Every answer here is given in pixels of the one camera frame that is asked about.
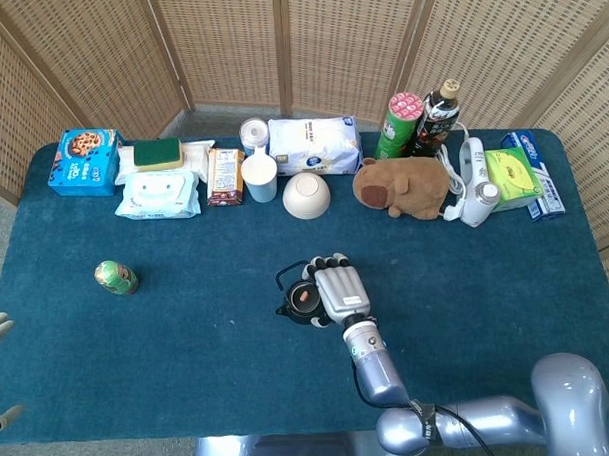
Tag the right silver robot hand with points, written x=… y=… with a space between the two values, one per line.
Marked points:
x=341 y=289

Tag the black teapot lid orange knob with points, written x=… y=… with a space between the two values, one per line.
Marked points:
x=299 y=293

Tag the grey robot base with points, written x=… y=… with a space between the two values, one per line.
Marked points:
x=299 y=450

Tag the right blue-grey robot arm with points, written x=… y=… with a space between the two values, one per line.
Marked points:
x=377 y=370

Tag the dark teal tablecloth covered table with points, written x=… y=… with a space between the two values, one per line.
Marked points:
x=188 y=342

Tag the beige upturned bowl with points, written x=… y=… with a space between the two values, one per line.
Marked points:
x=306 y=195

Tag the brown capybara plush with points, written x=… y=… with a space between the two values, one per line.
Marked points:
x=408 y=184

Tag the light blue cup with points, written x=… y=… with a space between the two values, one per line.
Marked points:
x=260 y=182

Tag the large white tissue pack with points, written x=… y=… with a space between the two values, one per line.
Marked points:
x=314 y=145

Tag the brown yellow snack carton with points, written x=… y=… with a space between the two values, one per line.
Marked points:
x=226 y=175

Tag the green chips can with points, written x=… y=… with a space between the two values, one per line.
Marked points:
x=396 y=130

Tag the white round roll container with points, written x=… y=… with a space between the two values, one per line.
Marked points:
x=253 y=132

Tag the dark drink bottle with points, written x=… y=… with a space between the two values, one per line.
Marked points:
x=433 y=128

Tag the blue cookie box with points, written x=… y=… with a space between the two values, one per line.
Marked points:
x=82 y=163

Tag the white plastic pack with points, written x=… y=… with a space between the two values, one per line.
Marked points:
x=199 y=159

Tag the green tissue box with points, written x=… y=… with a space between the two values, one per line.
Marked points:
x=513 y=178

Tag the wet wipes pack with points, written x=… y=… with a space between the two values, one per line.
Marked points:
x=155 y=195

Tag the blue toothpaste box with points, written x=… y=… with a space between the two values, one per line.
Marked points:
x=546 y=189

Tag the green yellow sponge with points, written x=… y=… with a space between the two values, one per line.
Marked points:
x=158 y=154

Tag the wicker folding screen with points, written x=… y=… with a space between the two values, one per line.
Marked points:
x=228 y=40

